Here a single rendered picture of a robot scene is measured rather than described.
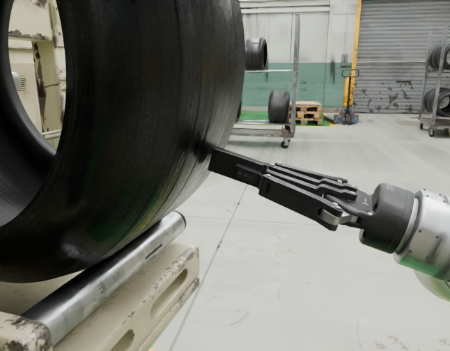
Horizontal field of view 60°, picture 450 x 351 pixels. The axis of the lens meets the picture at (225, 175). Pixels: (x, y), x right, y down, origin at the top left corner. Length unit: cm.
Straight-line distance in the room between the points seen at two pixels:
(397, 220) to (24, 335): 36
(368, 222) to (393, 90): 1154
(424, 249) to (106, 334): 35
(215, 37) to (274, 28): 1137
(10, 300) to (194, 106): 47
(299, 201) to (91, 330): 28
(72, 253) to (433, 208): 38
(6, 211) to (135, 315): 31
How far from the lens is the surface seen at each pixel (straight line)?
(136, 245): 55
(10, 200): 75
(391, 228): 45
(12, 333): 37
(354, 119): 924
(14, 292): 74
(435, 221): 45
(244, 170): 46
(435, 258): 46
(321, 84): 1164
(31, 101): 516
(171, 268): 60
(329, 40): 1168
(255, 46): 600
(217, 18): 43
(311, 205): 43
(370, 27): 1191
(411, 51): 1204
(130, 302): 53
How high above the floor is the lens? 115
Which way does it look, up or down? 15 degrees down
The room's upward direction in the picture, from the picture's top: straight up
